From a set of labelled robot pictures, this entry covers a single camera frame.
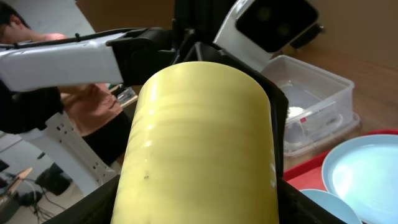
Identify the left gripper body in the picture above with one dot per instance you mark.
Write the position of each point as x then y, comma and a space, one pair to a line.
203, 19

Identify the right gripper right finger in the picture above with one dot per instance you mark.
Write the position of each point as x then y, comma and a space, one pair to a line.
295, 208

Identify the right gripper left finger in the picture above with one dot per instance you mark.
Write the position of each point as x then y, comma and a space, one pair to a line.
95, 208

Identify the light blue bowl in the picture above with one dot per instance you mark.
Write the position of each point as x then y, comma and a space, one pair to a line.
333, 205

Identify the white tissue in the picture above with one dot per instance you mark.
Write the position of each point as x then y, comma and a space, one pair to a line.
294, 111

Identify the yellow cup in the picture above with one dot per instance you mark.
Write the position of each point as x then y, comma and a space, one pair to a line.
200, 150

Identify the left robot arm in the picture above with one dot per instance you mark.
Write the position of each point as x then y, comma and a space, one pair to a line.
31, 74

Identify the red serving tray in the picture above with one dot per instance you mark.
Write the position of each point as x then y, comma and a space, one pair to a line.
308, 177

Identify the light blue plate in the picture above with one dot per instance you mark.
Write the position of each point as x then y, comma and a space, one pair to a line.
367, 177

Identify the person in pink shirt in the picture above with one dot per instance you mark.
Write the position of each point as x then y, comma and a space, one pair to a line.
92, 108

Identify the clear plastic bin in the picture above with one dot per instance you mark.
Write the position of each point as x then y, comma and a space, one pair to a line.
326, 97

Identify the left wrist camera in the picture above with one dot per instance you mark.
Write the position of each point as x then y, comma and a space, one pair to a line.
254, 30

